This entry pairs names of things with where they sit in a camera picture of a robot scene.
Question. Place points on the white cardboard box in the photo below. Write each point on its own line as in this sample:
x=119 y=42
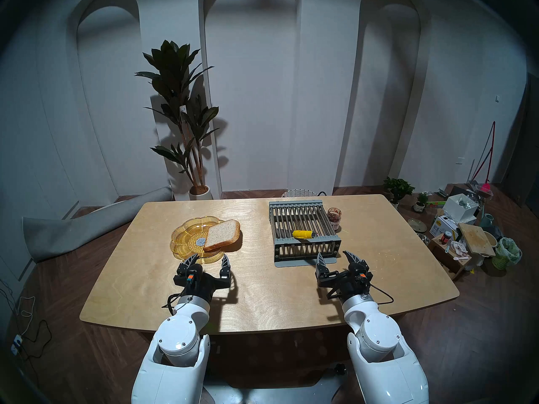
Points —
x=442 y=227

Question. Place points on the metal bowl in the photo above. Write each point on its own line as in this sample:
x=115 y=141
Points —
x=423 y=238

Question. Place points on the white kitchen appliance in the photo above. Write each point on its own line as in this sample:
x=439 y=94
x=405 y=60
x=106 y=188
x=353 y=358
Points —
x=459 y=207

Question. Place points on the tall potted plant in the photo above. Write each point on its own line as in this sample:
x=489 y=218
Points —
x=177 y=83

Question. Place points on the grey dish drying rack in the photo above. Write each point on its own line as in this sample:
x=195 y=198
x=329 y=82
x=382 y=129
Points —
x=294 y=216

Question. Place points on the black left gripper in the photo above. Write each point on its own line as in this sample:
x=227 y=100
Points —
x=200 y=283

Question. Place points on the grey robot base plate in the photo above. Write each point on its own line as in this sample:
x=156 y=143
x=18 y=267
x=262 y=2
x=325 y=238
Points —
x=252 y=397

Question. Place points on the amber glass flower plate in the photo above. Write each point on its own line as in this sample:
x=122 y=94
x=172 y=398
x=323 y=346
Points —
x=185 y=239

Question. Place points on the grey ceramic plate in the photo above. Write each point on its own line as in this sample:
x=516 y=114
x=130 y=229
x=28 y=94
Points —
x=417 y=225

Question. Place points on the white power strip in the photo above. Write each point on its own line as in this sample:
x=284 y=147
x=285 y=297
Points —
x=16 y=344

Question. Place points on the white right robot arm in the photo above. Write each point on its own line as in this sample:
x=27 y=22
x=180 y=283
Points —
x=379 y=336

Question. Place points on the bushy small potted plant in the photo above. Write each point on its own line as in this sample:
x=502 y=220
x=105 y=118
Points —
x=398 y=187

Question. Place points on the woven wicker basket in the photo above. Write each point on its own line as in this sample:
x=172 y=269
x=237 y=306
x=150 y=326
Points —
x=299 y=193

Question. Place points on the teal jug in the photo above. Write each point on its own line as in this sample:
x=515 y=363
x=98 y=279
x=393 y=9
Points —
x=487 y=220

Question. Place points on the tiny potted plant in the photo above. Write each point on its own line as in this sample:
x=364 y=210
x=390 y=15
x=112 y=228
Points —
x=420 y=202

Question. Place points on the glass jam jar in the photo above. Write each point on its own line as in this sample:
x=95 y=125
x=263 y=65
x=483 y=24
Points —
x=334 y=218

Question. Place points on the beige bowl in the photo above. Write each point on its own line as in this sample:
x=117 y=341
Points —
x=492 y=239

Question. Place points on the wooden cutting board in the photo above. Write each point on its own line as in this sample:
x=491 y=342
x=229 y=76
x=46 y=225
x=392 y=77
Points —
x=476 y=239

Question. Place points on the low wooden stool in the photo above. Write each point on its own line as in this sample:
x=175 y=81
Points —
x=448 y=260

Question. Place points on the slice of bread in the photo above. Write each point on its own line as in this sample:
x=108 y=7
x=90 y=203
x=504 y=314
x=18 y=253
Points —
x=221 y=235

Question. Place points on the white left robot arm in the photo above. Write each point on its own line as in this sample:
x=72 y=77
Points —
x=177 y=340

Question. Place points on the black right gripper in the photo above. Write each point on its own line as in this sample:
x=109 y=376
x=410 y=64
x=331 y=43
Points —
x=347 y=283

